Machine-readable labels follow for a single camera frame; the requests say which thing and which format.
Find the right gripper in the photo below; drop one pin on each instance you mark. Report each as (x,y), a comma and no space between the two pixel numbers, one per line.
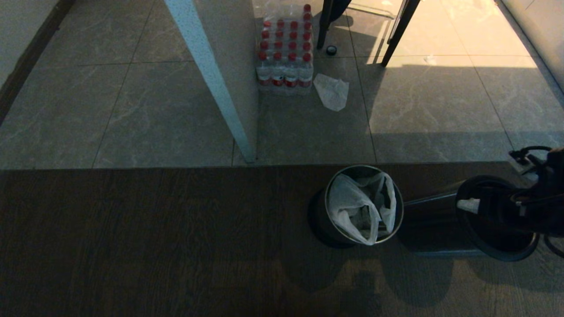
(498,209)

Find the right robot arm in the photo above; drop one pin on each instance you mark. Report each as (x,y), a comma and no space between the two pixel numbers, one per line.
(544,202)

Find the tall bin with black rim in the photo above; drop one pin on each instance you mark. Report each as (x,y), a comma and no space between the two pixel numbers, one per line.
(498,246)

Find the white trash bag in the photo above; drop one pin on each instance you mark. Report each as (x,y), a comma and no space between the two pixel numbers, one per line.
(348,198)

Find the round steel trash bin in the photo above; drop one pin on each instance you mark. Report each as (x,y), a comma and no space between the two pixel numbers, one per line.
(324,220)

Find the crumpled white plastic bag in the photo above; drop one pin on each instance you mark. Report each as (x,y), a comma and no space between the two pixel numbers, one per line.
(331,91)

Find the black metal leg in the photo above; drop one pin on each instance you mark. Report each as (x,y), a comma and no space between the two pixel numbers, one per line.
(398,33)
(325,22)

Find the small black round cap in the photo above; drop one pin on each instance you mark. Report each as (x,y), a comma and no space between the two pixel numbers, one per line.
(331,50)

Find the shrink-wrapped red-capped bottle pack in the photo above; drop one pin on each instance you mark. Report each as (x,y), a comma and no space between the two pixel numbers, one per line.
(286,48)

